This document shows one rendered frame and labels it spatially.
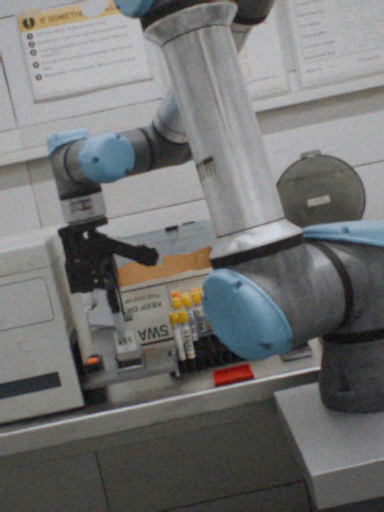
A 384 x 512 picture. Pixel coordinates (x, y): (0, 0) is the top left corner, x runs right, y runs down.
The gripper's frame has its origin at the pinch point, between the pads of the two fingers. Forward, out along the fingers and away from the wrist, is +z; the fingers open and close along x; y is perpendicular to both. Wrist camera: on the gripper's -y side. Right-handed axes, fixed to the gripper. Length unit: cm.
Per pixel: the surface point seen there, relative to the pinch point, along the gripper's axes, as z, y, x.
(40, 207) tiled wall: -21, 19, -60
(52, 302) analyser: -8.1, 10.4, 4.3
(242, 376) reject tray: 10.8, -18.3, 6.5
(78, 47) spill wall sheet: -57, 1, -59
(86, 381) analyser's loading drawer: 7.3, 8.4, 1.5
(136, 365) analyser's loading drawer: 7.4, -0.4, -2.1
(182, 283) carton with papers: -1.3, -11.3, -25.0
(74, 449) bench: 17.6, 12.5, 5.3
